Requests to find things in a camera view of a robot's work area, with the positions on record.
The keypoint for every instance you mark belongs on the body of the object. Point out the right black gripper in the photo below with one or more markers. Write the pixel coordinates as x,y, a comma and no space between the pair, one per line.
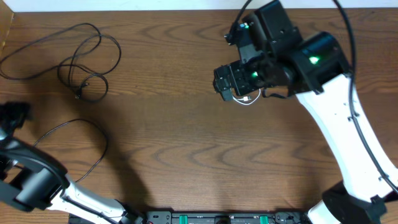
237,70

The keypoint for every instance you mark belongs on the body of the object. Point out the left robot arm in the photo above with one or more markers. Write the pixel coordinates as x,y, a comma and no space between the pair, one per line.
31,178

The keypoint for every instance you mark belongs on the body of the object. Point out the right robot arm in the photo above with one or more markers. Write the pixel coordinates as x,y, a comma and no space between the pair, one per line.
318,74

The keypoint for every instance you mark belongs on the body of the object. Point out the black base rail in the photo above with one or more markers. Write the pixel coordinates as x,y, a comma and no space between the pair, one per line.
187,217

